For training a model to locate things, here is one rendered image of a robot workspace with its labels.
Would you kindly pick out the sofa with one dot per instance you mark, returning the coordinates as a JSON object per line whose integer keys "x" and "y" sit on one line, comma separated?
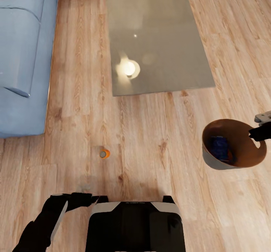
{"x": 27, "y": 37}

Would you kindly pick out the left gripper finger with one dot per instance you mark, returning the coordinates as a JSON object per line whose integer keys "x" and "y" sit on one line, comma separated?
{"x": 94, "y": 199}

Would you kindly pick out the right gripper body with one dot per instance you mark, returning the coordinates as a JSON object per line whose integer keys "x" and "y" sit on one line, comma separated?
{"x": 262, "y": 132}

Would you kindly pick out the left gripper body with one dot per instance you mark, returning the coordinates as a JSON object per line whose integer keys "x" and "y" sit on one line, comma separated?
{"x": 82, "y": 199}

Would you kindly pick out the trash can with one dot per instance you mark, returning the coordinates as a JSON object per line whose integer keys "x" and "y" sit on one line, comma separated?
{"x": 245, "y": 152}

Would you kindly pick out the coffee table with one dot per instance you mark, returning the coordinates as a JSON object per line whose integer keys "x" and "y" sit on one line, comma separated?
{"x": 156, "y": 47}

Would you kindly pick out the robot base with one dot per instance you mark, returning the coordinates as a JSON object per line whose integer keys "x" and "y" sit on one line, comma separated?
{"x": 135, "y": 226}

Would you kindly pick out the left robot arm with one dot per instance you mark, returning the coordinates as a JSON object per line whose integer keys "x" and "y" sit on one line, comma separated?
{"x": 39, "y": 234}

